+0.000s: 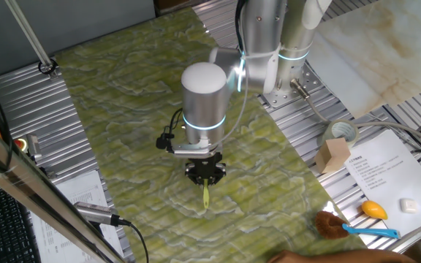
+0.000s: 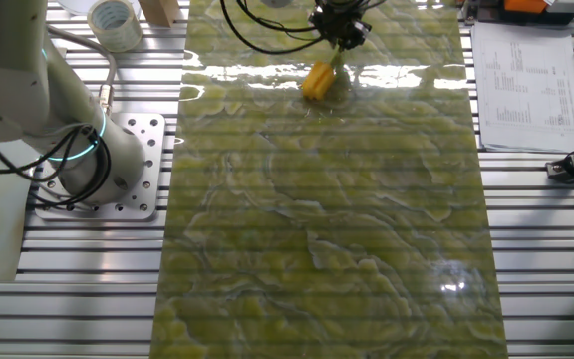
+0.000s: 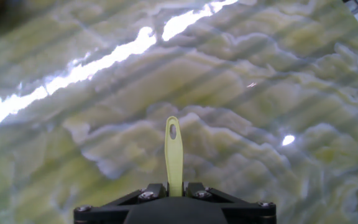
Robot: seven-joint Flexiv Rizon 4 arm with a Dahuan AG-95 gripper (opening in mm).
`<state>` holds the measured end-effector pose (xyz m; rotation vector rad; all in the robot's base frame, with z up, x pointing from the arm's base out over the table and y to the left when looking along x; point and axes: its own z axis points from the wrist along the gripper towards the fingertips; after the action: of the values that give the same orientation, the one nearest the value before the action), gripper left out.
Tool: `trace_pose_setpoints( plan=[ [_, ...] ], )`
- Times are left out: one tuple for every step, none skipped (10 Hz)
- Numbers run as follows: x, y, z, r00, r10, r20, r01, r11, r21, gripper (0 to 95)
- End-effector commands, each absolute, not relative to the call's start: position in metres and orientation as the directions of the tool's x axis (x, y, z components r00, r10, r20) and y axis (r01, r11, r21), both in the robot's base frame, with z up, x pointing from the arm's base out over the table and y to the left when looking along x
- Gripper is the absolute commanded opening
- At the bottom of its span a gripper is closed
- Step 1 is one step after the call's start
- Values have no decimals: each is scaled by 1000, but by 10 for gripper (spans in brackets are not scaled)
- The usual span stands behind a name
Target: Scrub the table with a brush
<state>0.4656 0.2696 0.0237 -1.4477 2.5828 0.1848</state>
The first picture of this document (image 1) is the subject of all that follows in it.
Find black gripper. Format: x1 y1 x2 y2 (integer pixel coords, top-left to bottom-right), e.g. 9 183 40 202
184 153 228 186

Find yellow sponge brush green handle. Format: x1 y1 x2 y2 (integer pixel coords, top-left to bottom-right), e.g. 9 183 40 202
202 178 211 210

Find brown brush blue handle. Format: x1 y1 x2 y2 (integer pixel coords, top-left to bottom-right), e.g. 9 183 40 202
314 210 402 240

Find green marble pattern mat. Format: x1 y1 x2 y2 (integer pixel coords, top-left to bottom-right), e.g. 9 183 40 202
55 6 368 263

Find printed table paper sheet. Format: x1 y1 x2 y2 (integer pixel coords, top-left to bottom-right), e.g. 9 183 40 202
31 169 124 263

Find beige tape roll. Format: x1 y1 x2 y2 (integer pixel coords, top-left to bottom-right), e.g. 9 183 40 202
318 118 360 149

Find wooden block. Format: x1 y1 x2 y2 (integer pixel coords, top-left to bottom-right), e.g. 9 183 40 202
313 137 352 175

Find yellow toy mango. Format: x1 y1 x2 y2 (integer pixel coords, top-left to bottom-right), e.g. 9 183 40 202
360 199 389 221

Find white instruction paper sheet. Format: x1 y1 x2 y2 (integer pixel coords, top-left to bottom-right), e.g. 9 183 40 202
344 129 421 229

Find emergency stop button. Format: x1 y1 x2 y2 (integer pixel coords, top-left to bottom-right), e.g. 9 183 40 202
14 137 31 153

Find small white case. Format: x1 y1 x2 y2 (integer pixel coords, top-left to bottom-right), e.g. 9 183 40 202
399 197 419 214

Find black keyboard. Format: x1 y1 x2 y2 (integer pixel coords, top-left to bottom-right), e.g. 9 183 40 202
0 175 42 263

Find white marble pattern board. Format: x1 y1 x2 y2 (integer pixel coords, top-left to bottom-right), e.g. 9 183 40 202
306 0 421 120

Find thin aluminium rod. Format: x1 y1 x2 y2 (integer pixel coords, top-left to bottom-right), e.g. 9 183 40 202
4 0 58 77

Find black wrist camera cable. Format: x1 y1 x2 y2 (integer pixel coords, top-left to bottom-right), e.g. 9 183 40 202
155 107 184 151

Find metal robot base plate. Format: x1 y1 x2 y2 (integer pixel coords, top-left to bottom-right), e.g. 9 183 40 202
257 61 328 109

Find silver ribbed camera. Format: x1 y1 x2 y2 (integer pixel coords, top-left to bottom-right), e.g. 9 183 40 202
73 201 131 226

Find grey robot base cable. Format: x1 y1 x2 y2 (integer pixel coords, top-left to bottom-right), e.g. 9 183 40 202
289 78 421 161

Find metal frame bar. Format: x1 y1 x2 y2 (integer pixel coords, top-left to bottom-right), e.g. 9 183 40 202
0 109 127 263

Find grey metal bracket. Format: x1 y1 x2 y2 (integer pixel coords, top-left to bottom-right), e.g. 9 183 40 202
26 133 43 161

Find black cable ring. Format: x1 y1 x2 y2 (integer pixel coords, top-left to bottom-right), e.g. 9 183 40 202
37 58 58 76

